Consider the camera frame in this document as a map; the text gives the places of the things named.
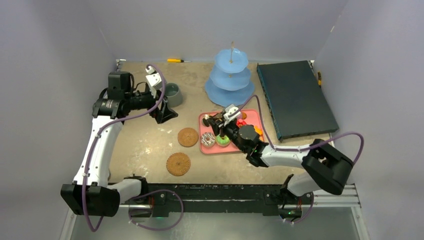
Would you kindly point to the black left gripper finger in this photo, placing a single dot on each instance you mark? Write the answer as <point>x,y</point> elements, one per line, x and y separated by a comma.
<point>161,115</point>
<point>172,113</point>

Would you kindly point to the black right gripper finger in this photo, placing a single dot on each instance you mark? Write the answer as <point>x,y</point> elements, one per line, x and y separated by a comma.
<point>224,132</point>
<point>214,123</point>

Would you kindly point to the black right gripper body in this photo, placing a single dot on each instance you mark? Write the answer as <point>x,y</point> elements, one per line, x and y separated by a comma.
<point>220,124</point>

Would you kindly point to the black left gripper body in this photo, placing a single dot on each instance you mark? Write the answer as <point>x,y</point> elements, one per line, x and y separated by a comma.
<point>148,101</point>

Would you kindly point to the green cupcake with cream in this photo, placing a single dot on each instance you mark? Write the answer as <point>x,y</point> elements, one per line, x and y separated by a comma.
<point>207,120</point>

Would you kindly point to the red frosted donut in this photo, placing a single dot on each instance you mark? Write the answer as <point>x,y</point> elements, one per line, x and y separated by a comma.
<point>240,123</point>

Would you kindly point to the chocolate drizzle white donut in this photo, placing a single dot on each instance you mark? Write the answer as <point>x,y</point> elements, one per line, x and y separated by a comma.
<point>207,139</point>

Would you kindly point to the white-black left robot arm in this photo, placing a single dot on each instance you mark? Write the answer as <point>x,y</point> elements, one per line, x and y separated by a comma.
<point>109,113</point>

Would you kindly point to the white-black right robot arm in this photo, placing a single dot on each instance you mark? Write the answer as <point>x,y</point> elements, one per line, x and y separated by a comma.
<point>326,168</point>

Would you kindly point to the green frosted donut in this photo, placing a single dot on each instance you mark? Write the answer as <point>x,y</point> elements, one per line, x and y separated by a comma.
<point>222,141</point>

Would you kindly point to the grey-green ceramic mug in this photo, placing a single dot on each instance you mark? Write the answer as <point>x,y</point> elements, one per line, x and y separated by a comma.
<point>174,95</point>

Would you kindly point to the pink rectangular tray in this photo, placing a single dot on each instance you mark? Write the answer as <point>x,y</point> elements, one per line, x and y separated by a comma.
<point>252,118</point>

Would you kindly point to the orange fish-shaped biscuit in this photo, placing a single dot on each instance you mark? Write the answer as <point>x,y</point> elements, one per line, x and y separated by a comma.
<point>258,130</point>

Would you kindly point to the upper woven rattan coaster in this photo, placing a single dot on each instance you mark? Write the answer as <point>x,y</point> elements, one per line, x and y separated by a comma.
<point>187,137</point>

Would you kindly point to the woven rattan coaster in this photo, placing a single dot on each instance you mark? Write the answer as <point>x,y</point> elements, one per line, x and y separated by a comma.
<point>178,164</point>
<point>187,137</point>

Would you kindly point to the blue three-tier cake stand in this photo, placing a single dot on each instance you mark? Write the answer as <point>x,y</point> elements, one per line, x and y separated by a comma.
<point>229,81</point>

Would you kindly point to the lower woven rattan coaster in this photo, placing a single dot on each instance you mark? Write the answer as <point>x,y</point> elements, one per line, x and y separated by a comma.
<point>178,164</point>

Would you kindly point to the dark teal flat box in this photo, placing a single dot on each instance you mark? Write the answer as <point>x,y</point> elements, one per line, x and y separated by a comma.
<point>295,100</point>

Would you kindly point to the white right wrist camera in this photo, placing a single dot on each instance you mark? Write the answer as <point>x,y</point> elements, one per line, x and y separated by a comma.
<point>231,112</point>

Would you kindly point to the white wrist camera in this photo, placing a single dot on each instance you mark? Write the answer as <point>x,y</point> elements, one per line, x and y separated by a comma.
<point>231,112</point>
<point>153,80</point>

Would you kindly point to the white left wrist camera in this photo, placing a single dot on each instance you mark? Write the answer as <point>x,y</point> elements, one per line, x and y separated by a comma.
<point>153,80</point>

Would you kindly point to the yellow-handled screwdriver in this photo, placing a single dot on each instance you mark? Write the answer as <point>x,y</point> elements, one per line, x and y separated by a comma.
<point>177,60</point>

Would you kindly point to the black aluminium base frame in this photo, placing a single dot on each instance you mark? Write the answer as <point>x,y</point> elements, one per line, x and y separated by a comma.
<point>265,199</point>

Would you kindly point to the yellow tool at right wall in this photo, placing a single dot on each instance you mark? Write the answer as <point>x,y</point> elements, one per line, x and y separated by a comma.
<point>319,79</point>

